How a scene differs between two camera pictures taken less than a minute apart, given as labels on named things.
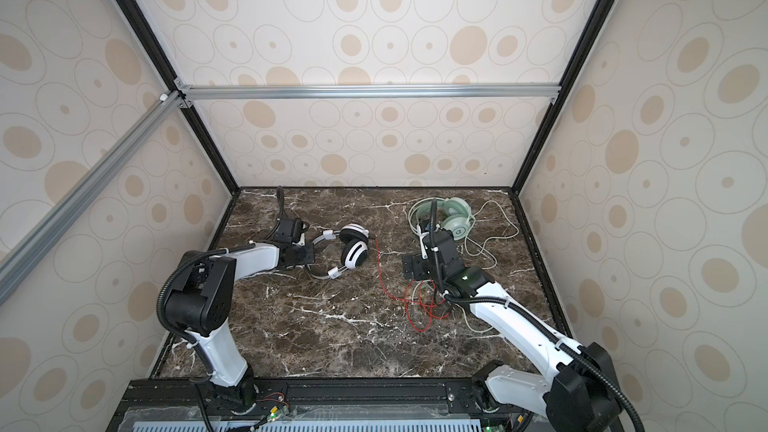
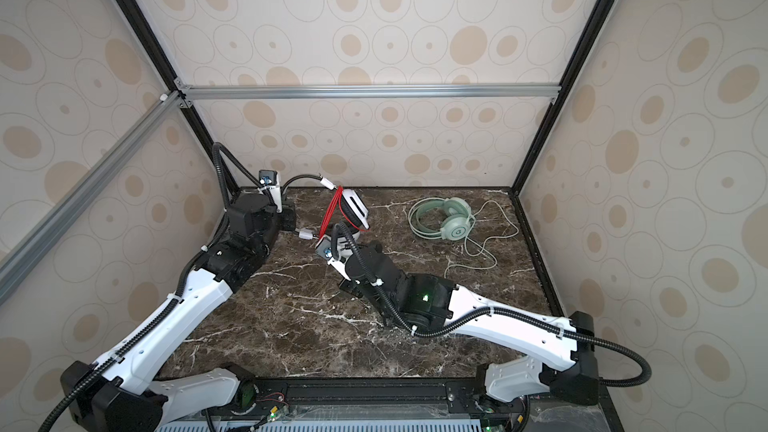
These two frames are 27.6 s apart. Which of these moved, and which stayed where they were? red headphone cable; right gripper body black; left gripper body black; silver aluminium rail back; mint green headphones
Moved: right gripper body black; left gripper body black; red headphone cable
Stayed: silver aluminium rail back; mint green headphones
